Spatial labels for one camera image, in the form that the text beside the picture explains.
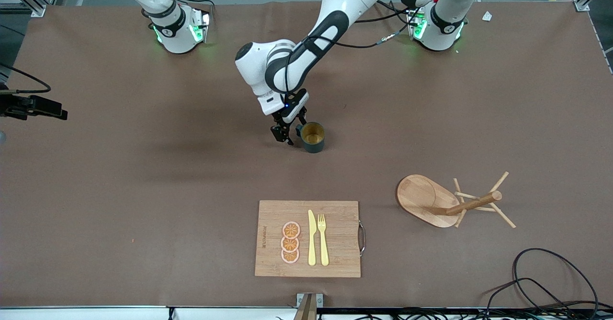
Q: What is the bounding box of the brown table cover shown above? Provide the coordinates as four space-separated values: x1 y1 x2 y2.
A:
0 0 613 309

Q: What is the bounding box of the yellow plastic fork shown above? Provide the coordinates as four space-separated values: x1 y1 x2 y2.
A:
318 214 329 266

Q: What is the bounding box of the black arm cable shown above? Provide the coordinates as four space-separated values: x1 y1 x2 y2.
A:
0 63 52 94
285 0 418 96

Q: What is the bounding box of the metal bracket with post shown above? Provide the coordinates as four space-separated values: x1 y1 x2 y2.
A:
294 293 324 320

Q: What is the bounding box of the dark green ribbed cup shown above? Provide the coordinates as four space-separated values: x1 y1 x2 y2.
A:
295 122 326 154

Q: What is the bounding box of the wooden cup rack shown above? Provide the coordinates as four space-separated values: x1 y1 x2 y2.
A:
397 171 517 229

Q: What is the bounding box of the black looped cable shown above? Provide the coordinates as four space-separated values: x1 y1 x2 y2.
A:
486 277 575 318
512 248 599 318

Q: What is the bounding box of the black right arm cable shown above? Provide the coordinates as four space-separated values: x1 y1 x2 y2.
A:
0 63 52 94

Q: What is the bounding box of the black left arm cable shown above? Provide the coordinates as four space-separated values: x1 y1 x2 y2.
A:
285 0 418 96

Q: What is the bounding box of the bamboo cutting board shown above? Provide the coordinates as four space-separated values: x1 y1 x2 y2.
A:
254 200 366 278

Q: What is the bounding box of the yellow plastic knife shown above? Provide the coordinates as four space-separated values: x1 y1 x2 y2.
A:
307 209 317 266

